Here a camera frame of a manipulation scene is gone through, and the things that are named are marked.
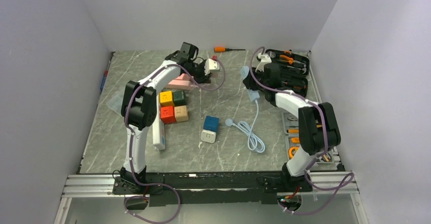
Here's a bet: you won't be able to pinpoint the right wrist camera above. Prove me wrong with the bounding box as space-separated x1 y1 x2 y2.
256 53 272 72

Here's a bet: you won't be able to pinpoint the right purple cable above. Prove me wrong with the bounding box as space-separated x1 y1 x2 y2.
249 46 355 216

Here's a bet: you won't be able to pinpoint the black tool case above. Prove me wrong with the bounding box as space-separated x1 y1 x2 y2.
265 49 310 97

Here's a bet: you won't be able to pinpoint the pink power strip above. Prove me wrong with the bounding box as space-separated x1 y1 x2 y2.
165 74 197 90

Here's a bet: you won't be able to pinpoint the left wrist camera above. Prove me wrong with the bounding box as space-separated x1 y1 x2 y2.
204 55 221 75

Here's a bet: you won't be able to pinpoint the white cube socket small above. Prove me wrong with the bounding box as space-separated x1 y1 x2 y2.
200 130 217 143

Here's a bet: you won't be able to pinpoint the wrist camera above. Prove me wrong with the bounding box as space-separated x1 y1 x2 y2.
256 53 272 72
204 55 221 75

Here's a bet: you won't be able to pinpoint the red blue pen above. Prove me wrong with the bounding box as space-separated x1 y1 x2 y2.
100 62 110 92

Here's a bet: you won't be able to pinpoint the blue cube socket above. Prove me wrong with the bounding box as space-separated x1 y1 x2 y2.
203 116 219 133

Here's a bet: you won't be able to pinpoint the dark green cube socket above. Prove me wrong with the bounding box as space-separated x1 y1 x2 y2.
172 90 187 107

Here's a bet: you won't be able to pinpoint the orange tape measure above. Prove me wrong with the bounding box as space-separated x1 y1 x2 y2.
288 146 299 159

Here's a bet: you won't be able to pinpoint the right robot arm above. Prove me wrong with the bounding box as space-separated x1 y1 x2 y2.
240 66 341 191

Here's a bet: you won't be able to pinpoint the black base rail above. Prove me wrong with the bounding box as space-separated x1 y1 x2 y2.
112 171 312 207

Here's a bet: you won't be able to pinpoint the orange pliers in black case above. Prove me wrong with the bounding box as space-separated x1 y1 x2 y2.
279 55 295 65

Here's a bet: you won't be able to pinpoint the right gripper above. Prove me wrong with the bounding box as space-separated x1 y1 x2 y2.
243 67 269 91

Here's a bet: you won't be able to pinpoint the purple cable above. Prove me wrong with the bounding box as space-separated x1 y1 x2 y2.
249 46 355 216
124 59 226 224

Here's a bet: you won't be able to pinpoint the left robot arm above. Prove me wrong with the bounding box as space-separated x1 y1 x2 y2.
120 42 210 194

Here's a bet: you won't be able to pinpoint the orange handled screwdriver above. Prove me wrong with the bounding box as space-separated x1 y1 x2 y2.
213 47 245 53

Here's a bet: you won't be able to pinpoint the light blue cable with plug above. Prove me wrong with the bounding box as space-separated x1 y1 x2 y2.
225 100 266 154

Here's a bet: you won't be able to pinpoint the beige cube socket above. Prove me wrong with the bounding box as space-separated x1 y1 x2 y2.
174 105 189 122

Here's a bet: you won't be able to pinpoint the white long power strip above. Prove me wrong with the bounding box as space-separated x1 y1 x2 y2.
152 103 166 151

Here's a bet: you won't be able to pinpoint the grey tool case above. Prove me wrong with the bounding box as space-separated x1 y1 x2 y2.
282 112 336 166

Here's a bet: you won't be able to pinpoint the red cube socket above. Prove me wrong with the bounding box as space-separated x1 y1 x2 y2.
160 106 176 124

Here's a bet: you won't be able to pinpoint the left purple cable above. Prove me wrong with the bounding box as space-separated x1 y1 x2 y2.
124 59 226 224

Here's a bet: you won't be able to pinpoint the clear plastic parts box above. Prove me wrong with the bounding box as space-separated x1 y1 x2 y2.
106 90 124 115

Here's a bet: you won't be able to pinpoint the light blue power strip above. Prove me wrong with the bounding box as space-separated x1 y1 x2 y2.
240 66 260 102

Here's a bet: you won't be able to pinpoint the yellow cube socket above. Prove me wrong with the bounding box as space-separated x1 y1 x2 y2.
159 90 174 107

